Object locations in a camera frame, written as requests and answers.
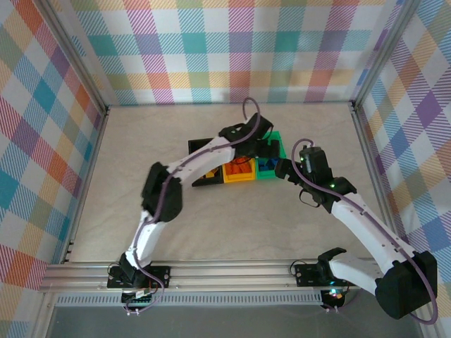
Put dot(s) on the small blue lego brick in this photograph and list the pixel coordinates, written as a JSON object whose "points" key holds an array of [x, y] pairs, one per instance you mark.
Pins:
{"points": [[275, 165], [264, 165]]}

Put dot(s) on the long orange lego brick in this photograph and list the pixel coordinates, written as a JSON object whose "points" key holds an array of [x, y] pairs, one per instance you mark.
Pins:
{"points": [[232, 169], [246, 168]]}

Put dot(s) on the green plastic bin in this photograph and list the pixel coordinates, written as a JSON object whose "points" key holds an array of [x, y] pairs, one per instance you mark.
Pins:
{"points": [[278, 135]]}

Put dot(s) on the yellow plastic bin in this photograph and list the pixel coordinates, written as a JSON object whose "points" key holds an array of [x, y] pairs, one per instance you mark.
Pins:
{"points": [[239, 179]]}

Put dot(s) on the yellow lego brick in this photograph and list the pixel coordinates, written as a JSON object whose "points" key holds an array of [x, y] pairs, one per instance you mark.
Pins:
{"points": [[211, 174]]}

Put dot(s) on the black plastic bin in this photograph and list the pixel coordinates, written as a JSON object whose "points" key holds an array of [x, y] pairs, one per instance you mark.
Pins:
{"points": [[197, 144]]}

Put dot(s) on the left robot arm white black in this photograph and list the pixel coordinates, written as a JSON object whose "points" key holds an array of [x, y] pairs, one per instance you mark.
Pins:
{"points": [[162, 193]]}

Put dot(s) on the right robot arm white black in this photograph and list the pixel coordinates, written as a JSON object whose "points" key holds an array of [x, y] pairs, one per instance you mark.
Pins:
{"points": [[405, 292]]}

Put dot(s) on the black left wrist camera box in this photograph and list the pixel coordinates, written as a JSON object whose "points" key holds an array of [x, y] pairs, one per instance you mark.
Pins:
{"points": [[260, 125]]}

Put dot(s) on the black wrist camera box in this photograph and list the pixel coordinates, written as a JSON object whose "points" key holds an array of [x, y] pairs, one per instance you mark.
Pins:
{"points": [[260, 125], [315, 162]]}

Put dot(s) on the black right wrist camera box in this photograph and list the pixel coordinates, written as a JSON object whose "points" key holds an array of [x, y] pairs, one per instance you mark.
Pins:
{"points": [[315, 162]]}

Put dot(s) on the aluminium table edge rail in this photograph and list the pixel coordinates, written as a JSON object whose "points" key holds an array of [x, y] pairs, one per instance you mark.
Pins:
{"points": [[368, 158], [89, 176]]}

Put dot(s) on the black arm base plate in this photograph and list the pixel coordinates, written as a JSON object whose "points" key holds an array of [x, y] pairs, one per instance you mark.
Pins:
{"points": [[306, 274], [160, 273]]}

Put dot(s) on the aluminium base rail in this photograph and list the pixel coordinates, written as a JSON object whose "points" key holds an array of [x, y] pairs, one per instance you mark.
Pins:
{"points": [[229, 278]]}

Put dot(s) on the aluminium frame post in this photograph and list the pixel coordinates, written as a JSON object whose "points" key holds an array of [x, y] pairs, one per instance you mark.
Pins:
{"points": [[75, 53], [384, 53]]}

